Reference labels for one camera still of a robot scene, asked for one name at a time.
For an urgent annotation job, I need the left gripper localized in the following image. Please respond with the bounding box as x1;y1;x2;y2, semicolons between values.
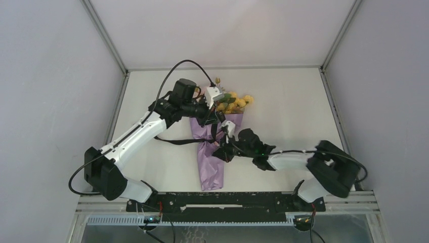
182;94;220;128

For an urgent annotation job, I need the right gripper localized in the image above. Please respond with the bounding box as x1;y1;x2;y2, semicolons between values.
211;132;255;163

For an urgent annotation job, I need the black ribbon strap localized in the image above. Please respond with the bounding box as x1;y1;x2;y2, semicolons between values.
154;110;226;146

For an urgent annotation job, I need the pink purple wrapping paper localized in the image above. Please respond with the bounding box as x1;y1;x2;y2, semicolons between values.
190;118;225;191

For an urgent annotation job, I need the yellow fake flower stem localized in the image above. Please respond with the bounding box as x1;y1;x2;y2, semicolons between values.
216;92;250;114
243;95;254;105

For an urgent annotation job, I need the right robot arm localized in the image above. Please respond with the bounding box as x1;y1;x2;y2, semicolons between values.
213;129;367;211

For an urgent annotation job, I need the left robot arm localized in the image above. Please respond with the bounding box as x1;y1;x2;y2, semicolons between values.
83;78;224;211

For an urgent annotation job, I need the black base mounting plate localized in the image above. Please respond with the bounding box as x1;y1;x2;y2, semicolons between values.
125;191;326;222

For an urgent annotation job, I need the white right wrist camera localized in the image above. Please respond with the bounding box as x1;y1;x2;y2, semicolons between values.
221;120;236;138

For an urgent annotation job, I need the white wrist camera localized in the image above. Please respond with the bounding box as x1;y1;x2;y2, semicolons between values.
204;87;224;108
221;120;236;138

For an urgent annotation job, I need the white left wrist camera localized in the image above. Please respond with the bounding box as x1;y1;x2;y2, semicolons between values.
204;87;224;108

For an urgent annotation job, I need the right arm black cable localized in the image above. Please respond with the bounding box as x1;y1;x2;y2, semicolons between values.
223;127;369;183

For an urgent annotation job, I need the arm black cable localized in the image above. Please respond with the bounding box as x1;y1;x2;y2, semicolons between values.
223;127;369;183
68;59;217;197

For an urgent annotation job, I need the white cable duct rail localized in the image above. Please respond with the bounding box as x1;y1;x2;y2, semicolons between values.
87;215;295;226

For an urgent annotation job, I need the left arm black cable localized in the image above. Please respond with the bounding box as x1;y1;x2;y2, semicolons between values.
68;59;217;197

